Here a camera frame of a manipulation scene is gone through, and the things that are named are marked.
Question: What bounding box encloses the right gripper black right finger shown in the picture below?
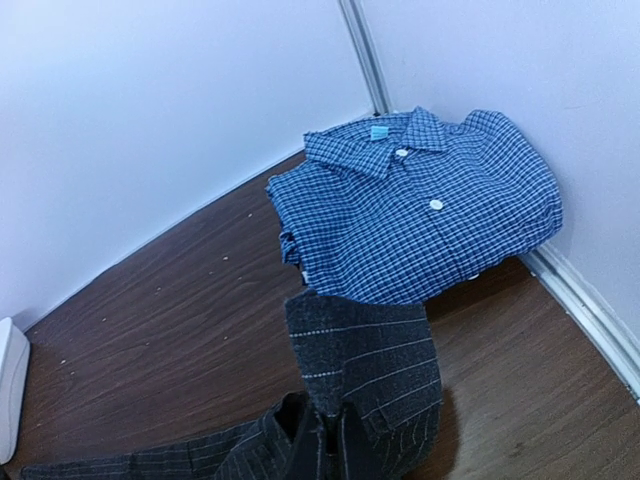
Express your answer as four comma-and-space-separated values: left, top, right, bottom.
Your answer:
339, 402, 390, 480

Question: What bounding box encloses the right aluminium frame post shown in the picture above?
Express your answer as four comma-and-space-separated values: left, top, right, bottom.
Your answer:
338, 0, 393, 115

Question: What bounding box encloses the white plastic basin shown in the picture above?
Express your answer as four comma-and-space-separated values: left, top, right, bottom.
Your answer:
0, 317, 30, 464

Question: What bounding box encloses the blue checked shirt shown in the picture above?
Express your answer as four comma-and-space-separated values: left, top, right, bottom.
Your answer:
266, 108, 563, 304

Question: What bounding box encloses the black pinstriped long sleeve shirt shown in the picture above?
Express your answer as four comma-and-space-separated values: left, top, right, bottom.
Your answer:
21, 291, 443, 479

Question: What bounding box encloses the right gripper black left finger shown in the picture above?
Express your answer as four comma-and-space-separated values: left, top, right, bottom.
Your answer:
279, 392, 325, 480

